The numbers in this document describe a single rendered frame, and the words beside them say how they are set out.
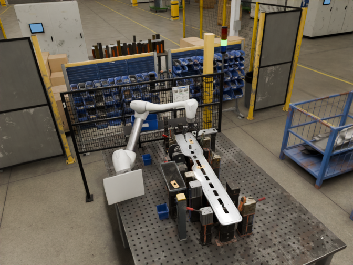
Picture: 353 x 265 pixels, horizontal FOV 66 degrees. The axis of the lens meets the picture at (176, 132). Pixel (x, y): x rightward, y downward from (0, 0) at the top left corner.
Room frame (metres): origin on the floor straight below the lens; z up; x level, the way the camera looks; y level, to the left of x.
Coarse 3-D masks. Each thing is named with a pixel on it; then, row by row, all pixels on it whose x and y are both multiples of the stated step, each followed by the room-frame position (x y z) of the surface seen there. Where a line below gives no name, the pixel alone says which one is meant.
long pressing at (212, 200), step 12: (180, 144) 2.52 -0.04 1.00; (192, 144) 2.51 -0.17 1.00; (192, 156) 2.28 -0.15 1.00; (192, 168) 2.08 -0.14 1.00; (204, 168) 2.08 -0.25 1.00; (204, 180) 1.90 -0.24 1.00; (216, 180) 1.90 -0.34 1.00; (204, 192) 1.74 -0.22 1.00; (216, 204) 1.61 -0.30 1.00; (228, 204) 1.60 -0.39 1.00; (216, 216) 1.48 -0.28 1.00; (228, 216) 1.48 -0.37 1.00; (240, 216) 1.47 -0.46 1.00
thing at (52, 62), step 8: (48, 56) 6.49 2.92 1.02; (56, 56) 6.35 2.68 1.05; (64, 56) 6.32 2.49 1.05; (48, 64) 6.18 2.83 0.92; (56, 64) 6.18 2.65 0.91; (40, 72) 5.71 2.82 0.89; (48, 72) 5.87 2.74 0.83; (56, 72) 6.14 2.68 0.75; (56, 80) 5.79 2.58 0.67; (64, 80) 5.84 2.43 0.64
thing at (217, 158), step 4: (216, 156) 2.20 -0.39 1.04; (212, 160) 2.17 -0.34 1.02; (216, 160) 2.18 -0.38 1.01; (220, 160) 2.20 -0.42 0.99; (212, 164) 2.17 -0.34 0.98; (216, 164) 2.18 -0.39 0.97; (212, 168) 2.16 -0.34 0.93; (216, 168) 2.18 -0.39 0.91; (216, 172) 2.18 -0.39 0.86; (216, 176) 2.18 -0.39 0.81
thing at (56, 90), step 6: (54, 90) 4.99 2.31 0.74; (60, 90) 4.97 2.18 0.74; (66, 90) 4.96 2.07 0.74; (54, 96) 4.70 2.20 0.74; (66, 96) 4.67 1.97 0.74; (60, 102) 4.51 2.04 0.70; (60, 108) 4.50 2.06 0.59; (60, 114) 4.49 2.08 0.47; (66, 120) 4.52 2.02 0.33; (72, 120) 4.57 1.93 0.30; (66, 126) 4.51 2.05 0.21; (72, 126) 4.56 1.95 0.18
